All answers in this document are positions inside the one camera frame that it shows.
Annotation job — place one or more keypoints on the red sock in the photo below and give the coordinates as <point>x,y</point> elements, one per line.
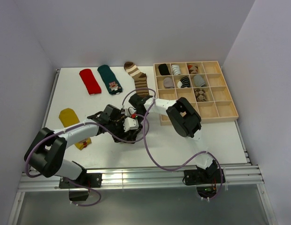
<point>90,82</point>

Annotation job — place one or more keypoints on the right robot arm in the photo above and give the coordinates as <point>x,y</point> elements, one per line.
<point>186,122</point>

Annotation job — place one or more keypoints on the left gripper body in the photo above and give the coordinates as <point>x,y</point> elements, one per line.
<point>112,123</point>

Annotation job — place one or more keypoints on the rolled black white sock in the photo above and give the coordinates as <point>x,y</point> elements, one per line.
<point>184,82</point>

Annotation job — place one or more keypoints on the brown striped sock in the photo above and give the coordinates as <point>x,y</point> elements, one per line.
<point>140,78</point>

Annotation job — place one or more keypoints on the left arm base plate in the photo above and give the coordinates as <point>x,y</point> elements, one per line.
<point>88,180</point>

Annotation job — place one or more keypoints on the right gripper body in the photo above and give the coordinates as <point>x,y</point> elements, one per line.
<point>141,118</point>

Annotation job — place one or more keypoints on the rolled white striped sock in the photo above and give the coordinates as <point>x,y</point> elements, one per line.
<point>176,69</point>

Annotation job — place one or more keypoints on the rolled grey sock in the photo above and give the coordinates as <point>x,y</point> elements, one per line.
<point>199,81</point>

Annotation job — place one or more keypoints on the yellow bear sock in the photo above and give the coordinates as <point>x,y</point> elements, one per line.
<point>68,117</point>

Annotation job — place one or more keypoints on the rolled orange argyle sock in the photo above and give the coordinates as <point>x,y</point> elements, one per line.
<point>192,69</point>

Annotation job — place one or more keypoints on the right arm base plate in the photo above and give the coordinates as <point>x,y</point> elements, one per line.
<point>199,177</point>

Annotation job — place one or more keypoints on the rolled beige sock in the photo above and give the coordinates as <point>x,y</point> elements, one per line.
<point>168,83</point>

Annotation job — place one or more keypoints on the green bear sock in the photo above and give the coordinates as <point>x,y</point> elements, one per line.
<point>110,80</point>

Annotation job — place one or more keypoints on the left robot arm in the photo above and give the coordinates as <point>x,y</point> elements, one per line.
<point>45,156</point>

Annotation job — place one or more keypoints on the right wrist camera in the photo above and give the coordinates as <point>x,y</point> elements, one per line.
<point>126,111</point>

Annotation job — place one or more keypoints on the wooden compartment tray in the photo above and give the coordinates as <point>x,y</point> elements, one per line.
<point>219,106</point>

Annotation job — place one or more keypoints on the dark brown argyle sock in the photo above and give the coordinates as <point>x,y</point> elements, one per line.
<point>129,137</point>

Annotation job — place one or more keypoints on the light brown argyle sock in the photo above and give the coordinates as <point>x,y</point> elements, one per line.
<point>200,95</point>

